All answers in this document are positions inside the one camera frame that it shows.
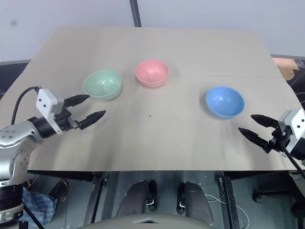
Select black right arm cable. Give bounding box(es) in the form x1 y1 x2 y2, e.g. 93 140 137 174
278 135 305 178

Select dark rounded robot foot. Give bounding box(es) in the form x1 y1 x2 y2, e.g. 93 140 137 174
114 180 158 221
177 181 215 226

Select pink-red plastic bowl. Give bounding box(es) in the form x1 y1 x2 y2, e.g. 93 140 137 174
134 60 170 89

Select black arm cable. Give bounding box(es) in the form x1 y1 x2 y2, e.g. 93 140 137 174
278 135 305 178
10 86 40 126

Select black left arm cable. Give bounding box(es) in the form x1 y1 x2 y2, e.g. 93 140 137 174
10 86 40 126

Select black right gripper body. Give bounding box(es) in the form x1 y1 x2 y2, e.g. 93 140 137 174
264 125 291 155

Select green plastic bowl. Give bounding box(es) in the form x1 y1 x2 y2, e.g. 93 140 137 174
82 69 123 101

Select blue plastic bowl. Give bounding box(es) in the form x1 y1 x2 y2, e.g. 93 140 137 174
205 86 245 119

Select black shoe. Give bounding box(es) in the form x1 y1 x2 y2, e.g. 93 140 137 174
47 180 69 204

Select brown cardboard piece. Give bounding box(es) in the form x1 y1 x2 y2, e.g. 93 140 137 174
271 57 301 81

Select dark vertical wall post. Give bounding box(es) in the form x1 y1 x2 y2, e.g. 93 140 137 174
130 0 143 27

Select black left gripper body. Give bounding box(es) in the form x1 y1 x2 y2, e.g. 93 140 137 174
53 107 83 132

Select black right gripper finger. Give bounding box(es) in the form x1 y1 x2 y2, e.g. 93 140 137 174
250 114 281 129
238 127 270 150

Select grey robot torso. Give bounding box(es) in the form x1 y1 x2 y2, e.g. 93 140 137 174
90 213 213 229

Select white floor cable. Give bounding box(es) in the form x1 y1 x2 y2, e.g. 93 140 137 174
206 194 250 228

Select blue plaid cloth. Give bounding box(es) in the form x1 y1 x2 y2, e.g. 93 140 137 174
18 188 57 228

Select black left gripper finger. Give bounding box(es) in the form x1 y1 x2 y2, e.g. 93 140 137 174
63 94 91 107
76 110 107 131

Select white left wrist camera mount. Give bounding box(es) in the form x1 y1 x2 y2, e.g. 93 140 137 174
35 88 65 135

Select black metal table leg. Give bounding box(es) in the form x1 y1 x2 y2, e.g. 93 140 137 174
218 172 240 229
84 171 108 225

